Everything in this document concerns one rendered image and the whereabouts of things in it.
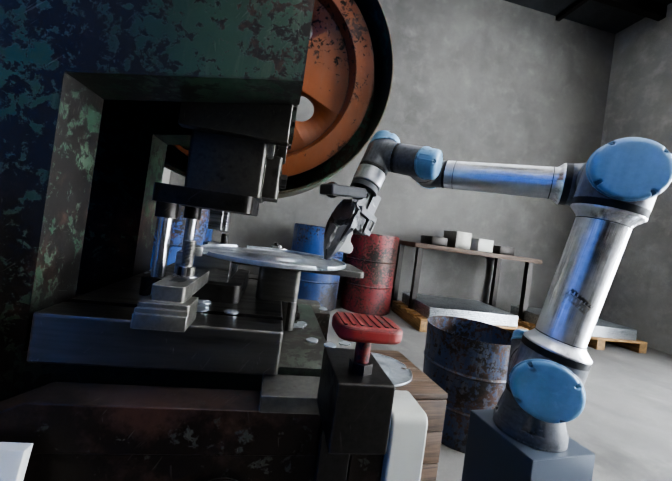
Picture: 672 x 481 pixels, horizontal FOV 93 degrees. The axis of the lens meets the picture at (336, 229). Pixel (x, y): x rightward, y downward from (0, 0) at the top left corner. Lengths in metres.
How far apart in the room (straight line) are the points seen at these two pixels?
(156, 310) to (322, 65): 0.91
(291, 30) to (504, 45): 5.12
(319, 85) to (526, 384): 0.95
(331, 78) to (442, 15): 4.21
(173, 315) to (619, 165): 0.74
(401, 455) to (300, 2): 0.63
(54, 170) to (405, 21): 4.72
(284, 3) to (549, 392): 0.77
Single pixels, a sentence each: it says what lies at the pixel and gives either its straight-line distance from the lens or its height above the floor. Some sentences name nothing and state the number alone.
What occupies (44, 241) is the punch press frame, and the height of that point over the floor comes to 0.79.
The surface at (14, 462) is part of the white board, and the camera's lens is 0.51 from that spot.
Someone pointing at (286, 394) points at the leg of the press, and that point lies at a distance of 0.45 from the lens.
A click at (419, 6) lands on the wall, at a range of 5.20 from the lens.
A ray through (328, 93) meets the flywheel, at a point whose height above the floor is 1.29.
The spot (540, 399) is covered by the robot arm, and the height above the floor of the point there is 0.60.
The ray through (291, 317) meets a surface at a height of 0.68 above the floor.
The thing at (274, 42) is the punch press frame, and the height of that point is 1.10.
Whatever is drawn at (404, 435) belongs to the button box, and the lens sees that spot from 0.50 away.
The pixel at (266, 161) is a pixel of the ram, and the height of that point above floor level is 0.96.
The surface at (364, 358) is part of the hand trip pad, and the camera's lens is 0.37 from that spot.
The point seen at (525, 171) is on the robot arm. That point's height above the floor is 1.05.
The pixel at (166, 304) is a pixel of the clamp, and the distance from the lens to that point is 0.45.
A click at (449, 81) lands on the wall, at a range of 4.94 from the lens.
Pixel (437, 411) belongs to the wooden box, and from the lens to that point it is 1.30.
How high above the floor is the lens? 0.85
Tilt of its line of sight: level
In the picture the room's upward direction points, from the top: 8 degrees clockwise
